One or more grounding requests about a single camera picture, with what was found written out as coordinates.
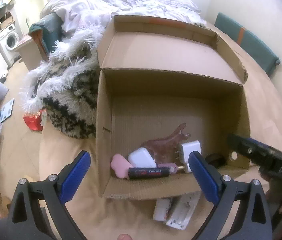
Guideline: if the white charger plug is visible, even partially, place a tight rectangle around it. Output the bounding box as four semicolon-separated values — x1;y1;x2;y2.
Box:
174;140;201;173

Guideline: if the pink soft case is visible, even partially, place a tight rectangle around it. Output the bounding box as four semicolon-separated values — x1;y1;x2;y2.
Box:
110;154;133;179

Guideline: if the white washing machine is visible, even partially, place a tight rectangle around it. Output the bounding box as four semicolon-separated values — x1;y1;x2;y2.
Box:
0;22;20;68

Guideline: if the white red pill bottle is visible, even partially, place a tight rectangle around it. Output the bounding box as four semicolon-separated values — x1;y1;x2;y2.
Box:
153;198;172;222

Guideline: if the white remote control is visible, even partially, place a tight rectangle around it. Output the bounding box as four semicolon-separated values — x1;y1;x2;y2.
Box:
165;191;201;230

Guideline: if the beige bedside cabinet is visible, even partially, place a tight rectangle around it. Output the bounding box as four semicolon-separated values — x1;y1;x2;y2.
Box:
12;35;47;71

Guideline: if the teal cushion with orange stripe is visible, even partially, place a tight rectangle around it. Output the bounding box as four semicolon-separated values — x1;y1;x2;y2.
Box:
214;12;281;77

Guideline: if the white rumpled duvet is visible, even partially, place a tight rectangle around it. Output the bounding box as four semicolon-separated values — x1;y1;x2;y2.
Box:
40;0;207;33

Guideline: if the furry black white blanket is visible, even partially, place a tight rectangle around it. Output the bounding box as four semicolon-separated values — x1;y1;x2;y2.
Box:
20;24;105;139

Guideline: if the red plastic bag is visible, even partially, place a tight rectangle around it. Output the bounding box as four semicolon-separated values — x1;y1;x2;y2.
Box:
23;109;47;132

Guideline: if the brown cardboard box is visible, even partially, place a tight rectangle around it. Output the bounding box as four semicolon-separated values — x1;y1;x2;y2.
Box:
96;15;250;200

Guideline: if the person left hand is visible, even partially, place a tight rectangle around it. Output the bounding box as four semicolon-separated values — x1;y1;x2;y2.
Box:
116;233;133;240

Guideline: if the pink translucent scraping comb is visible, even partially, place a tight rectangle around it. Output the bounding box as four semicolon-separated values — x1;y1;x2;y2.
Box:
140;122;191;164

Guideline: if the black red tube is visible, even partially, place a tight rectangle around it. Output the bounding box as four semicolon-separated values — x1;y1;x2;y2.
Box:
128;167;170;179

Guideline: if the white earbud case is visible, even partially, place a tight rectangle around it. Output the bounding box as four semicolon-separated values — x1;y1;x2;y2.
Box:
128;147;157;168

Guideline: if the white bathroom scale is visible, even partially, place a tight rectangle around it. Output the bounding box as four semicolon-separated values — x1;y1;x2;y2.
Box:
0;98;15;123

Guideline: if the pink perfume bottle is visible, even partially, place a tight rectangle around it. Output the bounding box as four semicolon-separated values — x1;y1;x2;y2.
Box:
157;163;185;174

